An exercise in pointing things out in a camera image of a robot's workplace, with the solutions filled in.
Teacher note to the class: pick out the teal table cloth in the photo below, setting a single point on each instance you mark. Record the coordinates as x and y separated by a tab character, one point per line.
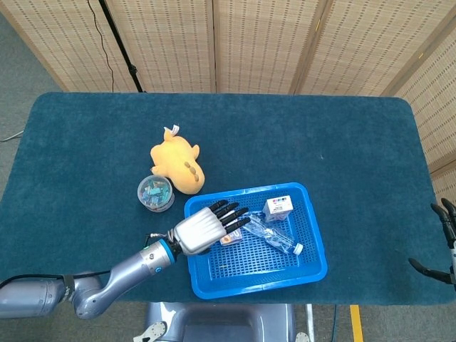
320	142

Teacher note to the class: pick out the white metal bar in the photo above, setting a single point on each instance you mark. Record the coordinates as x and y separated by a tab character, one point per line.
310	320

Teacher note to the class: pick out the black tripod pole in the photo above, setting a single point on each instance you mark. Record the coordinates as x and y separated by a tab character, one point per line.
121	48

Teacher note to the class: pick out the bamboo screen panel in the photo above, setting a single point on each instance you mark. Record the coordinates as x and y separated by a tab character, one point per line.
370	46
263	42
438	107
167	42
60	39

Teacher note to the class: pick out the blue perforated plastic basket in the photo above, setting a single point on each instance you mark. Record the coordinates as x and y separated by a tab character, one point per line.
306	256

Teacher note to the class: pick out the white milk carton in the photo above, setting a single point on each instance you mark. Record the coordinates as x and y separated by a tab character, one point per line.
278	209

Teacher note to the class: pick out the clear plastic water bottle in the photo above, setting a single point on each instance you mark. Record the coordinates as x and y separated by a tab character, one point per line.
274	237

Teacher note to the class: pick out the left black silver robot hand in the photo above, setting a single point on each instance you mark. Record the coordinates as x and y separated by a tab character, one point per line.
199	231

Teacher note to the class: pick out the clear jar of binder clips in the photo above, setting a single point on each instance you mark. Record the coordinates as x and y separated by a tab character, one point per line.
155	194

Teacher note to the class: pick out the purple juice carton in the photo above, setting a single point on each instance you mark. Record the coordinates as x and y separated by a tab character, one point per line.
233	239

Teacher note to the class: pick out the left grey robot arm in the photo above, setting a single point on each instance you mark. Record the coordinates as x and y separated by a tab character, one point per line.
135	270

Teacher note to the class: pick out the yellow plush dinosaur toy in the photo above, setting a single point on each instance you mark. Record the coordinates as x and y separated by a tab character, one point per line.
178	164

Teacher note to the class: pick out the yellow floor tape strip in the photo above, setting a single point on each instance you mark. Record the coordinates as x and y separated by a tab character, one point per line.
356	324

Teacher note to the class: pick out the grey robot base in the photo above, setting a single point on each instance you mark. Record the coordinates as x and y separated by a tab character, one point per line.
221	324

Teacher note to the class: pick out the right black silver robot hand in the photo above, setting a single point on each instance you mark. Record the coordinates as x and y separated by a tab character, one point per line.
453	242

